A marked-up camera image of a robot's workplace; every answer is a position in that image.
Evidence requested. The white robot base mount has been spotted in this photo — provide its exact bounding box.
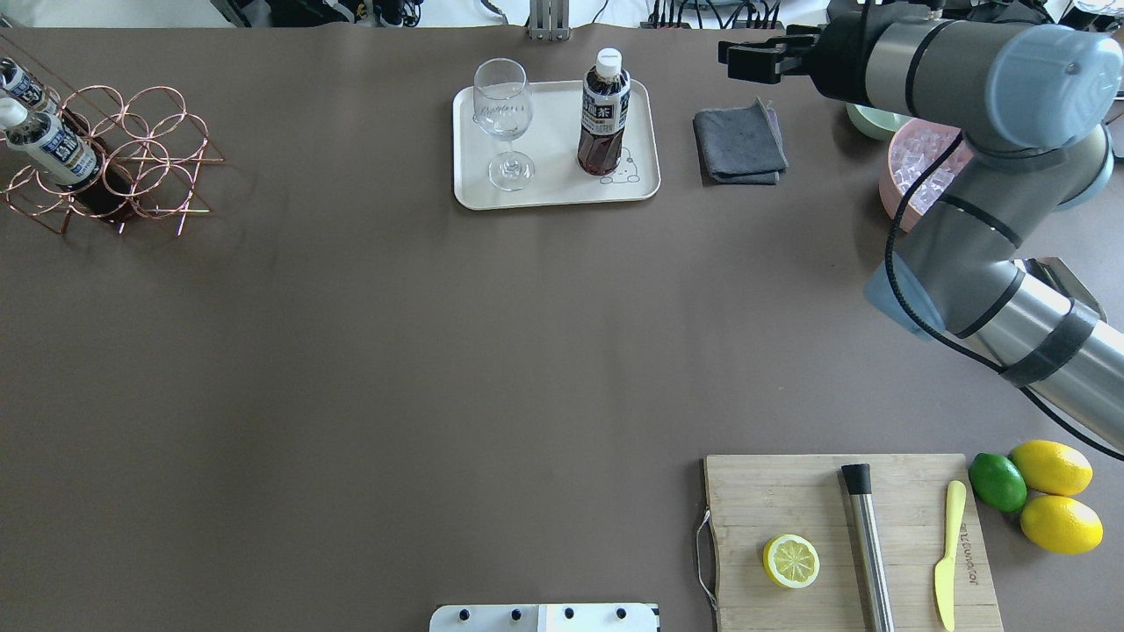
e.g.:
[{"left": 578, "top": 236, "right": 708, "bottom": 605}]
[{"left": 429, "top": 601, "right": 662, "bottom": 631}]

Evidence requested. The copper wire bottle basket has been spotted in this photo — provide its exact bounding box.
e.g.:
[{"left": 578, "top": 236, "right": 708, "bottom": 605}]
[{"left": 3, "top": 35, "right": 227, "bottom": 235}]

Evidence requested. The yellow lemon upper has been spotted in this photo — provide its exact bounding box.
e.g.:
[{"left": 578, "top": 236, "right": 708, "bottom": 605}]
[{"left": 1009, "top": 440, "right": 1093, "bottom": 497}]

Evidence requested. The pink bowl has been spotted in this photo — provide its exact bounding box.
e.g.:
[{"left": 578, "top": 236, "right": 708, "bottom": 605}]
[{"left": 879, "top": 117, "right": 976, "bottom": 233}]

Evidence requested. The half lemon slice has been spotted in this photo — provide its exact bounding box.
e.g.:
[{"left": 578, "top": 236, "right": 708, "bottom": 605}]
[{"left": 762, "top": 535, "right": 821, "bottom": 589}]

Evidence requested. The green lime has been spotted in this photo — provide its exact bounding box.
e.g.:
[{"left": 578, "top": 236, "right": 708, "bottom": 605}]
[{"left": 968, "top": 452, "right": 1028, "bottom": 514}]

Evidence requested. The clear wine glass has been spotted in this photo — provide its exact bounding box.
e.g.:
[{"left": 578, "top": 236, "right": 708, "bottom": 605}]
[{"left": 472, "top": 58, "right": 535, "bottom": 192}]

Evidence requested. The tea bottle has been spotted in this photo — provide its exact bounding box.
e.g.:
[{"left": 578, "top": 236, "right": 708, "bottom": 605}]
[
  {"left": 575, "top": 47, "right": 631, "bottom": 177},
  {"left": 1, "top": 57, "right": 90, "bottom": 135},
  {"left": 1, "top": 97, "right": 135, "bottom": 224}
]

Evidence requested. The yellow plastic knife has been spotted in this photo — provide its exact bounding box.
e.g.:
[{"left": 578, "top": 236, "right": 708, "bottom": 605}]
[{"left": 933, "top": 480, "right": 967, "bottom": 631}]

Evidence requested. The yellow lemon lower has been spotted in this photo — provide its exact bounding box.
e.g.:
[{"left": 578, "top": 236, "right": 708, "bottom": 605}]
[{"left": 1019, "top": 495, "right": 1104, "bottom": 556}]

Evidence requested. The metal ice scoop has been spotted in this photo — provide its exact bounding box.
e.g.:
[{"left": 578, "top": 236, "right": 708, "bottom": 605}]
[{"left": 1019, "top": 256, "right": 1107, "bottom": 320}]

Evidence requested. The clear ice cubes pile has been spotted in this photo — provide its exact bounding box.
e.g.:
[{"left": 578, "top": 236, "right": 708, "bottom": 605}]
[{"left": 890, "top": 127, "right": 967, "bottom": 216}]

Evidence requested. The cream rabbit serving tray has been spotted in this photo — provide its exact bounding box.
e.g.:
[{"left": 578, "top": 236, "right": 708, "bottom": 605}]
[{"left": 452, "top": 80, "right": 661, "bottom": 211}]

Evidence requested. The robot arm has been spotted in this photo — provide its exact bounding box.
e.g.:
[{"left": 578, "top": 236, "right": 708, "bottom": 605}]
[{"left": 718, "top": 3, "right": 1121, "bottom": 459}]

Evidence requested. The grey folded cloth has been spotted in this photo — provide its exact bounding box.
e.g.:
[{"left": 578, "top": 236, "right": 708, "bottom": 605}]
[{"left": 692, "top": 99, "right": 789, "bottom": 186}]

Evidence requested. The green ceramic bowl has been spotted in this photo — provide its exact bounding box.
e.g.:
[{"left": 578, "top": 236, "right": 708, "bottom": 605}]
[{"left": 846, "top": 103, "right": 912, "bottom": 139}]

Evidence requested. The bamboo cutting board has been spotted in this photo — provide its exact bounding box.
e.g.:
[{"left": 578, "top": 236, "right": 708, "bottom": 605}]
[{"left": 703, "top": 455, "right": 969, "bottom": 631}]

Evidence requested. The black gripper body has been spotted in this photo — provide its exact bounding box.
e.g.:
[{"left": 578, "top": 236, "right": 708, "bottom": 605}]
[{"left": 803, "top": 12, "right": 871, "bottom": 105}]

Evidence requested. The yellow lemon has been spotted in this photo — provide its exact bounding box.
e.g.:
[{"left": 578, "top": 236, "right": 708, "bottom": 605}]
[
  {"left": 1009, "top": 440, "right": 1093, "bottom": 497},
  {"left": 1019, "top": 495, "right": 1104, "bottom": 556}
]

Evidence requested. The steel muddler black tip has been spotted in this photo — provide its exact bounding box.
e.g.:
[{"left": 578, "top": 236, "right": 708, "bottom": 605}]
[{"left": 840, "top": 463, "right": 897, "bottom": 631}]

